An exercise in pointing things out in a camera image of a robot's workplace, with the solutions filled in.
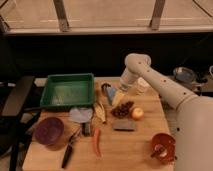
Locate blue and yellow sponge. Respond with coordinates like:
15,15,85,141
106,87,117,105

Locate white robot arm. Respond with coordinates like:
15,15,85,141
120,53,213,171

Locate small dark metal cup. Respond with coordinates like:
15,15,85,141
101,83,111,95

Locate white plastic cup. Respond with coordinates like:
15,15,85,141
137,77,150,93

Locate bunch of dark grapes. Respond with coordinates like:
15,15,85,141
111,101,134,118

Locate red yellow apple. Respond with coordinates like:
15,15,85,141
131,107,144,120

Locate yellow banana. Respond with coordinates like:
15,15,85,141
94,101,106,123

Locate grey rectangular block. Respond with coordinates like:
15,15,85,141
112,120,136,131

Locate orange carrot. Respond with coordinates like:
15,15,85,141
92,128,101,157

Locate green plastic tray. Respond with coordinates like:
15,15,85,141
40,73,94,110

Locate orange bowl with utensil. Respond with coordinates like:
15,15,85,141
151,133,176,164

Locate black chair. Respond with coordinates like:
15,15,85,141
0,76,41,171

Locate black handled scissors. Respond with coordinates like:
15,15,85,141
61,128,81,169

